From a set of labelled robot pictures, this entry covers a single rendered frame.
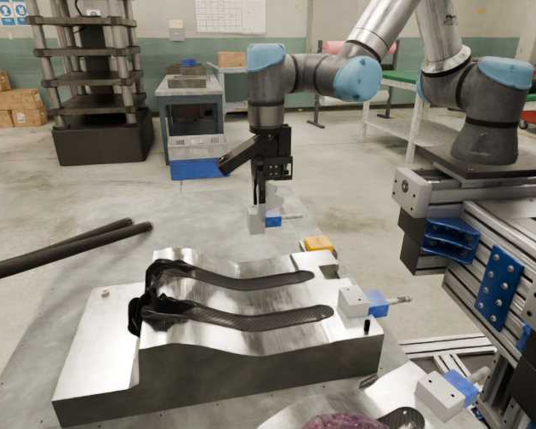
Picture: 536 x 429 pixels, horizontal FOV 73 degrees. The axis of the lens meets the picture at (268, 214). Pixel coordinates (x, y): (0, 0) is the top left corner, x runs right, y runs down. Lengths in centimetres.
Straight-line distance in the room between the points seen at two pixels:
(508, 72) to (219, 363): 85
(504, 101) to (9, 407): 112
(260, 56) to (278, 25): 635
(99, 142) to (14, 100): 284
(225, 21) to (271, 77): 622
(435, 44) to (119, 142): 385
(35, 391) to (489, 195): 104
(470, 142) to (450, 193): 13
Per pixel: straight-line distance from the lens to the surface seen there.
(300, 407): 52
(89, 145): 458
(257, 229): 84
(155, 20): 695
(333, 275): 79
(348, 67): 67
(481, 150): 104
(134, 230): 107
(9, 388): 78
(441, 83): 108
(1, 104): 726
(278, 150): 79
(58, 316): 89
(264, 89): 74
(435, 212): 101
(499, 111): 102
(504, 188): 109
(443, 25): 103
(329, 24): 699
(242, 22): 697
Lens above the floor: 132
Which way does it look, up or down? 26 degrees down
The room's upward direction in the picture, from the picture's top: straight up
